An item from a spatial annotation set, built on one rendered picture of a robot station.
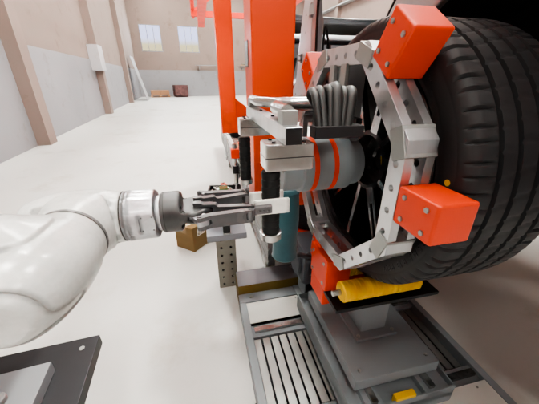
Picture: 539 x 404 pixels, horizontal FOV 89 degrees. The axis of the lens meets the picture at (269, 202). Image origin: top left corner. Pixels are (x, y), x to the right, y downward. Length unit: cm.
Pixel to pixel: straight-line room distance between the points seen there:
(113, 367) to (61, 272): 106
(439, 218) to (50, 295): 50
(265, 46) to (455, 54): 68
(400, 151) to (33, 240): 52
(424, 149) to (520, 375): 121
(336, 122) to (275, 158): 12
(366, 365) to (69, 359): 90
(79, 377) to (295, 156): 85
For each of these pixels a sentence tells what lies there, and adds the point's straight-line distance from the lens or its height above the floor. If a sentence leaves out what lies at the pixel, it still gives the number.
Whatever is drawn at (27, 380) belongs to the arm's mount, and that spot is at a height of 33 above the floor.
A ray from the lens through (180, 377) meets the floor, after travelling 130.
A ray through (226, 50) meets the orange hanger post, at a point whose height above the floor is 130.
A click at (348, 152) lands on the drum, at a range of 70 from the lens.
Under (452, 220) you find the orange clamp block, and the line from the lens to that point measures 49.
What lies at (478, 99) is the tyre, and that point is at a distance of 56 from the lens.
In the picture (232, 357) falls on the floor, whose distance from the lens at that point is 131.
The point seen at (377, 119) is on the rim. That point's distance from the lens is 76.
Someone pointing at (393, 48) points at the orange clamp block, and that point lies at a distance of 56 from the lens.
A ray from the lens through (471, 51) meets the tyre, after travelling 62.
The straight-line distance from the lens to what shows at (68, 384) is 104.
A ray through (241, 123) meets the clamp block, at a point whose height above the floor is 94.
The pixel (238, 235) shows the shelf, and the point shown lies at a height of 44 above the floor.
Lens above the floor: 105
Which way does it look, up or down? 24 degrees down
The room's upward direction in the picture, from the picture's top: straight up
